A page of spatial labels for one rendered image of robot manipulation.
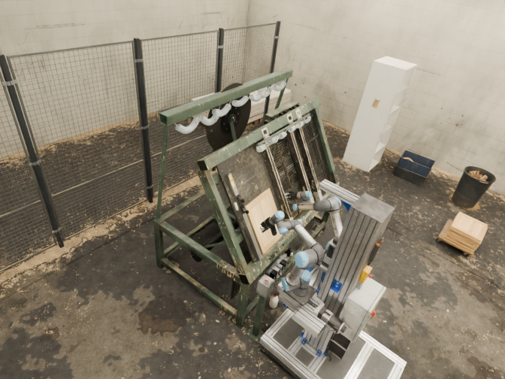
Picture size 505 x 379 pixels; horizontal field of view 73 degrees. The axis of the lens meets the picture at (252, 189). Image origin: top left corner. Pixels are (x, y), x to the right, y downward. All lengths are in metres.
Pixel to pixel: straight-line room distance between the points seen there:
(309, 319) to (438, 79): 5.84
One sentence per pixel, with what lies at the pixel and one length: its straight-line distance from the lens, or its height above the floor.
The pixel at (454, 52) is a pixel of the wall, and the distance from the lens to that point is 7.72.
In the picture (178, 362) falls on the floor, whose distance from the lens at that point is 3.93.
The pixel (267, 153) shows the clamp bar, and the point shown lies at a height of 1.70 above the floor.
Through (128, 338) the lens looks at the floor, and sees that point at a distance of 4.12.
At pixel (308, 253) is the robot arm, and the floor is 1.67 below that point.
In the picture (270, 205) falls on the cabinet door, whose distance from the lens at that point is 3.69.
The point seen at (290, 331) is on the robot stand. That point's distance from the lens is 3.94.
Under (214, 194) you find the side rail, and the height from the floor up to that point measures 1.65.
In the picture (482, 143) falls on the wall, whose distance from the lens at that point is 7.97.
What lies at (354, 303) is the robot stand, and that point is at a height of 1.21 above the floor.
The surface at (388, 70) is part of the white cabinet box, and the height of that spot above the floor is 1.97.
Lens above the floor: 3.51
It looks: 36 degrees down
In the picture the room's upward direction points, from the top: 8 degrees clockwise
